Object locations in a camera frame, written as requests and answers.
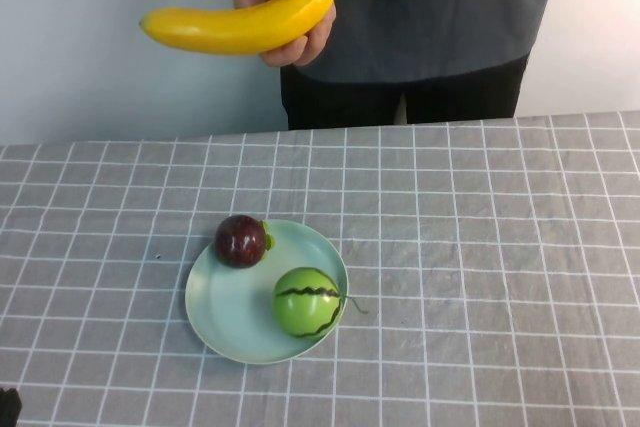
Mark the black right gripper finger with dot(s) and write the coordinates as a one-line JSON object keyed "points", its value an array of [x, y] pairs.
{"points": [[9, 407]]}

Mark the person's grey blue shirt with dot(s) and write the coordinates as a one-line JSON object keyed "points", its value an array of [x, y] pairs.
{"points": [[425, 7]]}

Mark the yellow toy banana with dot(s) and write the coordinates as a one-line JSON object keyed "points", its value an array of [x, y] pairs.
{"points": [[235, 29]]}

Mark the person's black trousers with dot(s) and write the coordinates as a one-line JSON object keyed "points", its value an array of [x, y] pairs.
{"points": [[450, 102]]}

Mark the pale green round plate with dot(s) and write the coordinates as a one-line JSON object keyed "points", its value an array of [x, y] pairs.
{"points": [[235, 317]]}

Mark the green striped watermelon toy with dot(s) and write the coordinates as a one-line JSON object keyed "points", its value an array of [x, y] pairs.
{"points": [[305, 307]]}

